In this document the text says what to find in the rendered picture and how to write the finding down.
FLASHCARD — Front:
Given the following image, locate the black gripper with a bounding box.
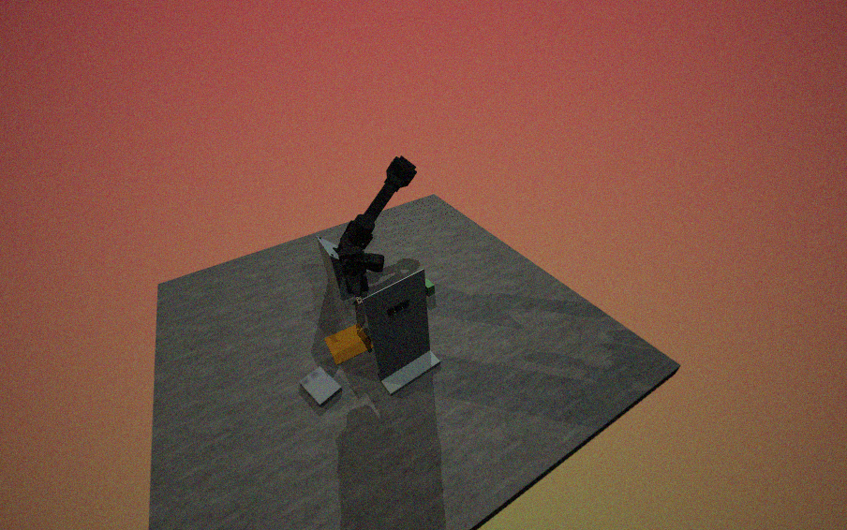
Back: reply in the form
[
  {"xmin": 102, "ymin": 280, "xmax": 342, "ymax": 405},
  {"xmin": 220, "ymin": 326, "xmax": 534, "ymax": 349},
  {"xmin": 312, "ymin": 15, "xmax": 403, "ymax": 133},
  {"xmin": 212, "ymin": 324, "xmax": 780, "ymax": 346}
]
[{"xmin": 338, "ymin": 245, "xmax": 369, "ymax": 297}]

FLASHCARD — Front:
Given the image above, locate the grey panel with socket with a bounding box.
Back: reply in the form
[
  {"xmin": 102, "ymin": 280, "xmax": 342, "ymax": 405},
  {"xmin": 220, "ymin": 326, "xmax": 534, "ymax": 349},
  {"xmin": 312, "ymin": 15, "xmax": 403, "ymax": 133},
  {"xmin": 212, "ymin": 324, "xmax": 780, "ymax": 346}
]
[{"xmin": 363, "ymin": 269, "xmax": 440, "ymax": 396}]

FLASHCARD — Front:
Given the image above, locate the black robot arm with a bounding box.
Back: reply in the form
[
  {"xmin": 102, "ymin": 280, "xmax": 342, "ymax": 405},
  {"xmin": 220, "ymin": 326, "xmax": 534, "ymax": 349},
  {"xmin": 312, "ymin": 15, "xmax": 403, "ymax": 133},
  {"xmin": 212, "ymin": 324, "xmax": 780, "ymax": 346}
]
[{"xmin": 333, "ymin": 155, "xmax": 417, "ymax": 272}]

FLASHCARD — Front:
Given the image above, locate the orange flat square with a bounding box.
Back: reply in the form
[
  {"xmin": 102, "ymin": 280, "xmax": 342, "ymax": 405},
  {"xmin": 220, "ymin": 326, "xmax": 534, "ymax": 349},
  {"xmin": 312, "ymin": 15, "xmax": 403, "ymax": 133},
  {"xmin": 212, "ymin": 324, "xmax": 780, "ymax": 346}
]
[{"xmin": 324, "ymin": 323, "xmax": 373, "ymax": 365}]

